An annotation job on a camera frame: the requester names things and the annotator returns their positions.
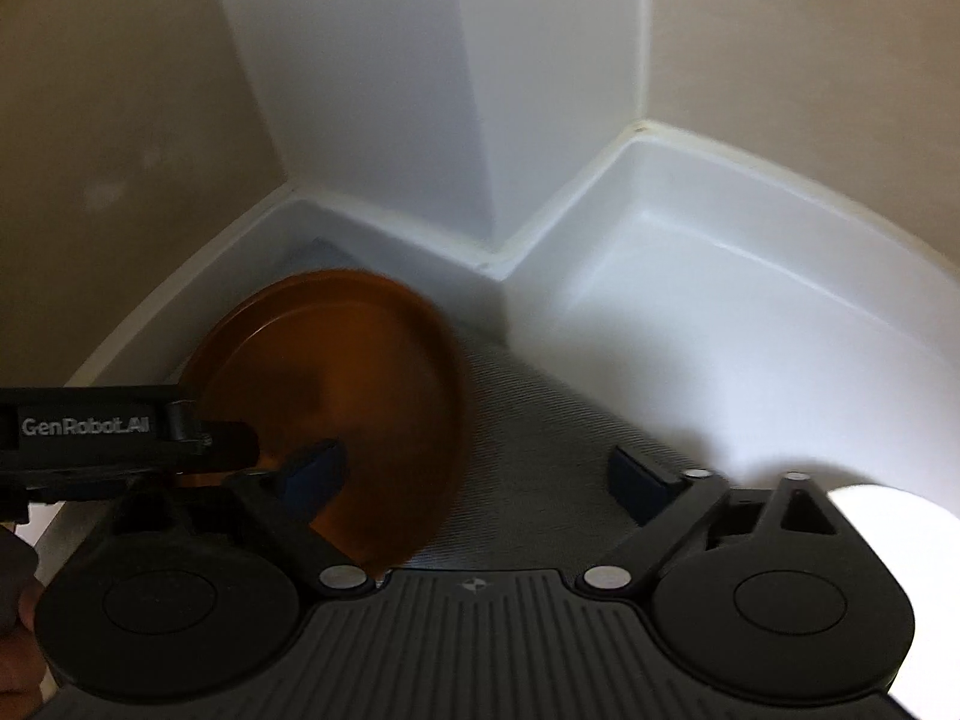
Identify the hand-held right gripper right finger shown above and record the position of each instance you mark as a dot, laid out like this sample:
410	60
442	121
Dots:
637	486

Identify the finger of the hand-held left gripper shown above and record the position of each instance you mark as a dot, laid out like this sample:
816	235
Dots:
229	446

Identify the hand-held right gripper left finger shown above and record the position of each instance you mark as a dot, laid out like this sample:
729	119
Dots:
319	474

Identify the orange plate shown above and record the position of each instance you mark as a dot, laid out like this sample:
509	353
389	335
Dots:
360	360

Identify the person's left hand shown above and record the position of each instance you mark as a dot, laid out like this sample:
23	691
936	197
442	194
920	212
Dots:
30	652

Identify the grey woven mat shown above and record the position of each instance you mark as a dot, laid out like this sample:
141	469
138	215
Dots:
547	465

